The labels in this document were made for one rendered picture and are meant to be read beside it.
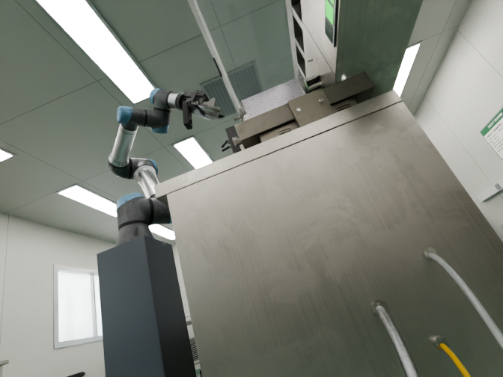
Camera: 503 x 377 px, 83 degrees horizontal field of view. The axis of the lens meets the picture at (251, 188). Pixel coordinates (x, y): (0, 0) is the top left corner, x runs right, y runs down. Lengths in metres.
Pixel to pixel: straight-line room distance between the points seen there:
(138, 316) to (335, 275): 0.68
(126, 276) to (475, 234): 0.99
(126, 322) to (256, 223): 0.62
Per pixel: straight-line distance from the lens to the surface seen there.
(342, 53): 1.01
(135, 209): 1.24
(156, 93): 1.38
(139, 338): 1.07
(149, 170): 1.59
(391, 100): 0.80
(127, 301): 1.10
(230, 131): 1.52
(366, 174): 0.69
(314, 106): 0.83
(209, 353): 0.67
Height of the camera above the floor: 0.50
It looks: 25 degrees up
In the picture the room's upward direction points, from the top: 19 degrees counter-clockwise
